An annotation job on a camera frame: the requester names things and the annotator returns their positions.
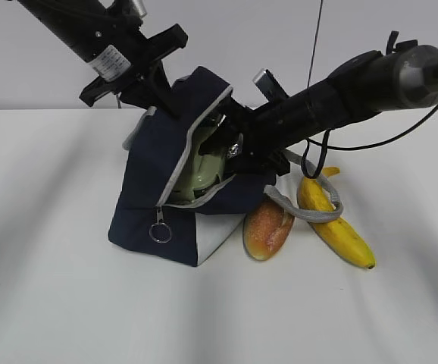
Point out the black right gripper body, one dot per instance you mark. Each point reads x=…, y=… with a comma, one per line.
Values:
x=258, y=131

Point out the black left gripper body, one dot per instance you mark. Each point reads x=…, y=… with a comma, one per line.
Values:
x=121, y=55

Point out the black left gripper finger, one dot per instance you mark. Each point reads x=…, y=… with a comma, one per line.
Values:
x=137, y=95
x=158, y=91

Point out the green lidded glass container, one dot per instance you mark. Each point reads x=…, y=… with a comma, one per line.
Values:
x=202, y=174

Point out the yellow banana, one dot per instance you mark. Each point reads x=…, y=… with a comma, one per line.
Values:
x=338, y=234

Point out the brown bread roll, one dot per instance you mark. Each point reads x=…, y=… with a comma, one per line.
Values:
x=266, y=229

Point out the navy and white lunch bag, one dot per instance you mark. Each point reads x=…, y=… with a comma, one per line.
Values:
x=146, y=220

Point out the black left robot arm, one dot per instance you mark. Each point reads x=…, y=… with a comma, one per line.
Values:
x=62, y=17

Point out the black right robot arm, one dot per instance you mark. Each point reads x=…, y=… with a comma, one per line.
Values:
x=356, y=91

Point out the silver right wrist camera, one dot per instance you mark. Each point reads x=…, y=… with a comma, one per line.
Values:
x=269, y=86

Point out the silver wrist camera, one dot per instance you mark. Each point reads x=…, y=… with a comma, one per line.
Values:
x=269, y=86
x=132, y=8

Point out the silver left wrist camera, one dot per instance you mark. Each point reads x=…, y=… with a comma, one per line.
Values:
x=132, y=8

